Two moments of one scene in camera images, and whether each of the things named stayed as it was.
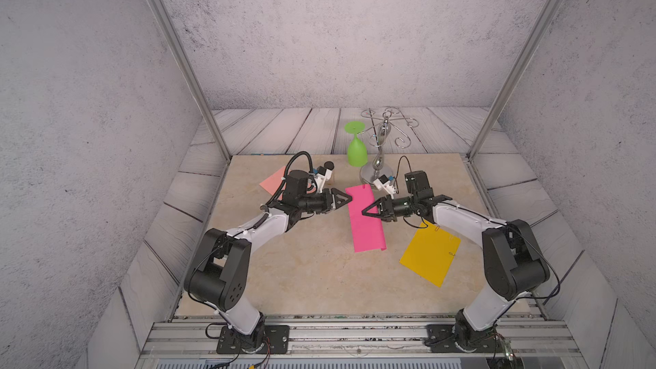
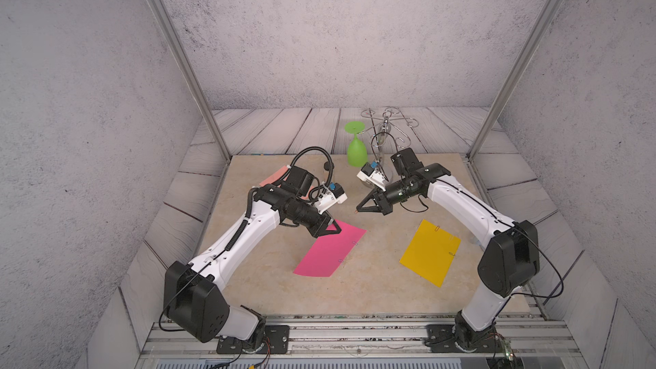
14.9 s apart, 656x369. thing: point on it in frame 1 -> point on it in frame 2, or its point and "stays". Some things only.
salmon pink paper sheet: [272, 183] stays
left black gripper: [327, 201] -> [320, 229]
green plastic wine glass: [357, 150] stays
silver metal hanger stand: [370, 172] stays
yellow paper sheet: [430, 251] stays
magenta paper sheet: [367, 231] -> [328, 253]
